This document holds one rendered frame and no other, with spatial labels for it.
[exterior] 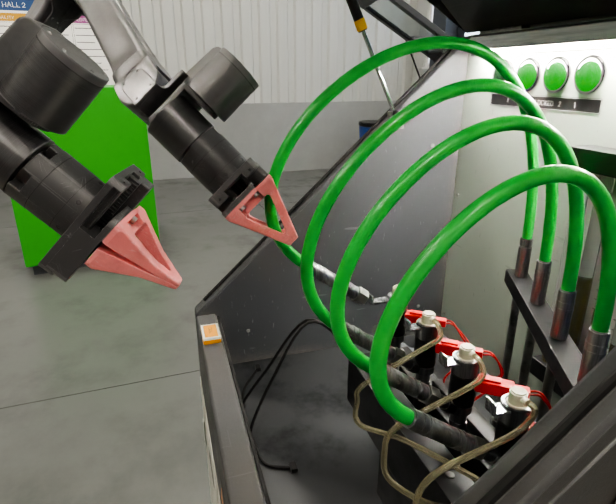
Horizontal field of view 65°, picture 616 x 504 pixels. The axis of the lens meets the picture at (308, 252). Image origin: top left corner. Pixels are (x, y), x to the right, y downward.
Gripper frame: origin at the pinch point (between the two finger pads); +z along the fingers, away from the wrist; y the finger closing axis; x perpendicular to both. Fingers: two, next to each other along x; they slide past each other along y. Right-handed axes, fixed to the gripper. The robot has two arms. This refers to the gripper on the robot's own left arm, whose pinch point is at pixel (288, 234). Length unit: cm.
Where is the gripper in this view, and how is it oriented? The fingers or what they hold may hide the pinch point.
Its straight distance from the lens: 57.6
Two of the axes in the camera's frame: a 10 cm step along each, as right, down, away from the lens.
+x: -7.1, 7.1, 0.4
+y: -0.8, -1.3, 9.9
